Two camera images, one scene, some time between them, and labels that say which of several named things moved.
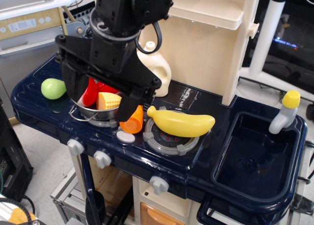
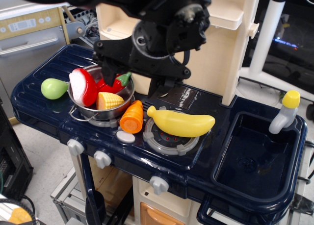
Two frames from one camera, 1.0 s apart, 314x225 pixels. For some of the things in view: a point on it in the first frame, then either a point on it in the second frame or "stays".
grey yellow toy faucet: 290,102 stays
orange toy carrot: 133,125 stays
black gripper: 116,62 → 147,51
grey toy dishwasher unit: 30,20 stays
